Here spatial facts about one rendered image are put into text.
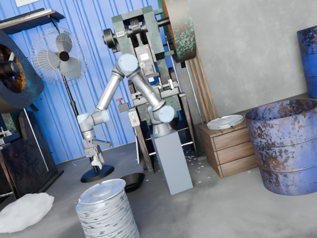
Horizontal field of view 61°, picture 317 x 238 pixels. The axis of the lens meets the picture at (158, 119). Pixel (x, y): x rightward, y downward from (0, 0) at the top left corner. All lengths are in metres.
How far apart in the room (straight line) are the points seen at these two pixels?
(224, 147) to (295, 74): 2.51
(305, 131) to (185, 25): 1.28
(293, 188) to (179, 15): 1.53
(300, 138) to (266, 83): 2.59
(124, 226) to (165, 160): 0.61
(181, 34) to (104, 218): 1.57
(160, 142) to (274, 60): 2.68
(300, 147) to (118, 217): 1.07
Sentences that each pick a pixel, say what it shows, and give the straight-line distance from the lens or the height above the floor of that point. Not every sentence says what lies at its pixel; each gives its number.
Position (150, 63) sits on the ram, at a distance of 2.63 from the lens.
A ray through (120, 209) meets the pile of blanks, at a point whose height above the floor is 0.25.
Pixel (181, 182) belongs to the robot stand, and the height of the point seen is 0.07.
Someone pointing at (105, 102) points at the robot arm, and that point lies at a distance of 1.85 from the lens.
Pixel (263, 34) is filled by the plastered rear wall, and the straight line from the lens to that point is 4.19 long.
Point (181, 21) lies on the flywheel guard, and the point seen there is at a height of 1.23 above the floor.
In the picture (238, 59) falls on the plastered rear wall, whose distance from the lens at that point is 4.05.
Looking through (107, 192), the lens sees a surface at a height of 0.32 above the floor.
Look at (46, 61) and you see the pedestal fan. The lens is 2.85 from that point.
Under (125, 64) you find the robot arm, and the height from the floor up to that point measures 1.00.
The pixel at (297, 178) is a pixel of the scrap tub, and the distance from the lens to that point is 1.75.
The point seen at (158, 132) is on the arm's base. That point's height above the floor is 0.47.
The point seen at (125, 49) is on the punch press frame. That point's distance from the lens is 2.60.
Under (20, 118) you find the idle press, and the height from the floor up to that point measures 0.83.
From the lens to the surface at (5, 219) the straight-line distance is 2.55.
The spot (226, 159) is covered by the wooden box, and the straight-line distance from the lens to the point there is 2.09.
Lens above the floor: 0.92
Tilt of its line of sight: 10 degrees down
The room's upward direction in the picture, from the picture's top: 16 degrees counter-clockwise
